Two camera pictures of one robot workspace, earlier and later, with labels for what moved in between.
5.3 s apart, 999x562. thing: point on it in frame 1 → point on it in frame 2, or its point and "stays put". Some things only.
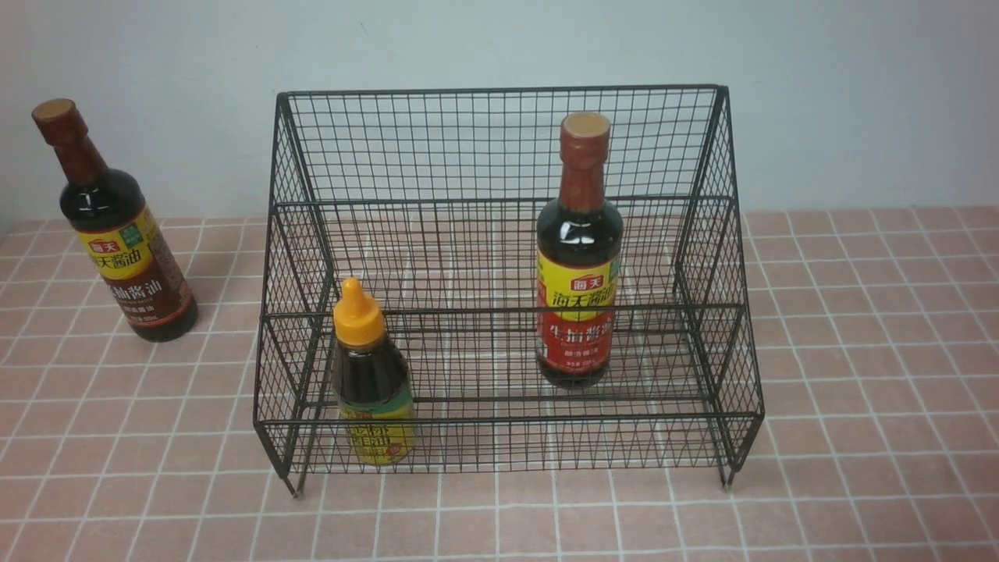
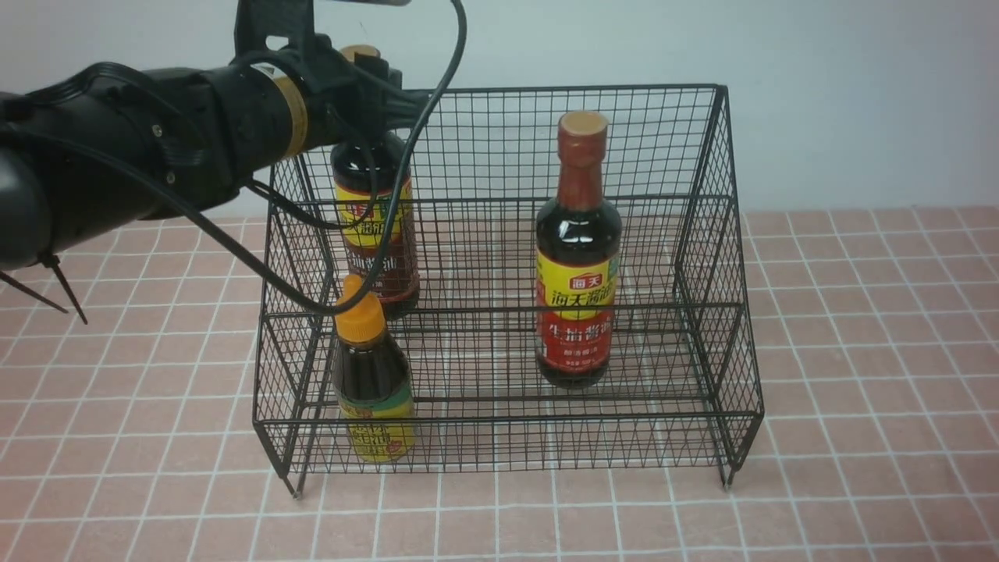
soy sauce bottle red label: (579, 264) stays put
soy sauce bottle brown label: (119, 229) → (366, 170)
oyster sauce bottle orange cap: (372, 386) stays put
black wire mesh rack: (505, 281) stays put
